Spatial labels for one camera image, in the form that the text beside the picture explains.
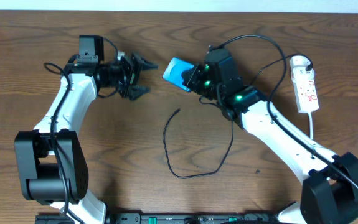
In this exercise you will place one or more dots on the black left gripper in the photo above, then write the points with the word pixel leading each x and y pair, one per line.
pixel 134 69

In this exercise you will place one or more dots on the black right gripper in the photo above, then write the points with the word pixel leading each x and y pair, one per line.
pixel 190 82

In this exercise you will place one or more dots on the blue Galaxy smartphone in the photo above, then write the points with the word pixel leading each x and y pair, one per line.
pixel 173 72

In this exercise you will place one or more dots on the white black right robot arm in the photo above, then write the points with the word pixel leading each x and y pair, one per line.
pixel 329 182

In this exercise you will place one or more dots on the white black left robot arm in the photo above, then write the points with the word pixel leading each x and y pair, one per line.
pixel 51 164

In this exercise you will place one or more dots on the white power strip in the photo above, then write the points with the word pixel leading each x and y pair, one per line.
pixel 302 77

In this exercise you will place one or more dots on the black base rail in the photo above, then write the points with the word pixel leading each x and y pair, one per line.
pixel 135 218

